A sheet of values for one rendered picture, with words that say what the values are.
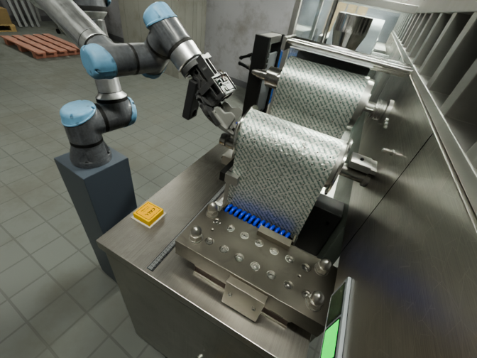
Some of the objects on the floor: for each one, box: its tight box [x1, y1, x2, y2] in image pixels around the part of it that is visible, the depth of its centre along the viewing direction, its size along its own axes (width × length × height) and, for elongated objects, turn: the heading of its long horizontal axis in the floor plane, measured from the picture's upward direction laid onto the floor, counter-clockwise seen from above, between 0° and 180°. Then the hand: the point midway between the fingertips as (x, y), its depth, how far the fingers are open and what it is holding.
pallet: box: [0, 33, 80, 59], centre depth 460 cm, size 132×91×12 cm
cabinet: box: [106, 253, 265, 358], centre depth 183 cm, size 252×64×86 cm, turn 143°
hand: (232, 132), depth 66 cm, fingers closed, pressing on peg
